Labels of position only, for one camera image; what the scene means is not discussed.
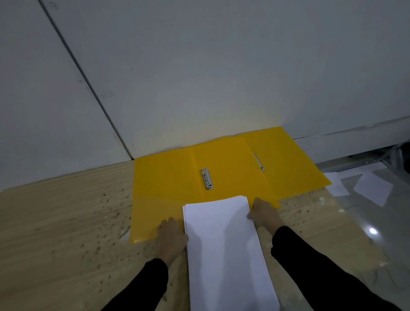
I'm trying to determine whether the person's left hand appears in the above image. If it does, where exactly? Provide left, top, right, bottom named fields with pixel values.
left=155, top=217, right=190, bottom=268

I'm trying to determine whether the person's right hand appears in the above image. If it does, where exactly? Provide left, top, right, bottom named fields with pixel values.
left=246, top=197, right=285, bottom=237

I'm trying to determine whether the yellow folder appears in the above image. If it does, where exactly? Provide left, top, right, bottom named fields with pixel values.
left=129, top=134, right=281, bottom=245
left=243, top=126, right=333, bottom=202

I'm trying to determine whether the gathered white papers stack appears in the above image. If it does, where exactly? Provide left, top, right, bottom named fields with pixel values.
left=182, top=195, right=281, bottom=311

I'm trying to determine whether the white paper sheet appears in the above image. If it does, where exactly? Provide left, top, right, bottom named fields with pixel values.
left=323, top=171, right=350, bottom=198
left=353, top=173, right=393, bottom=207

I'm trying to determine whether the person's left forearm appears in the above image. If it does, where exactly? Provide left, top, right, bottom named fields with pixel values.
left=101, top=258, right=170, bottom=311

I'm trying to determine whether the person's right forearm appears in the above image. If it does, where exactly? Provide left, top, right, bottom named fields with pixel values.
left=270, top=226, right=403, bottom=311

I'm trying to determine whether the clear plastic wrapping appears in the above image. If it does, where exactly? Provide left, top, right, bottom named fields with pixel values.
left=379, top=142, right=410, bottom=170

